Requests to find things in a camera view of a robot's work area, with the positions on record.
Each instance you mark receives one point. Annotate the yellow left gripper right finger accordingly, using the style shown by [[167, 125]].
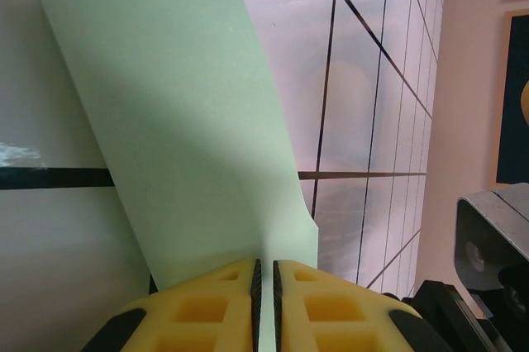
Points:
[[343, 319]]

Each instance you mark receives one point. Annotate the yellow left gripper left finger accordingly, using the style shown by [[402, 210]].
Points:
[[186, 319]]

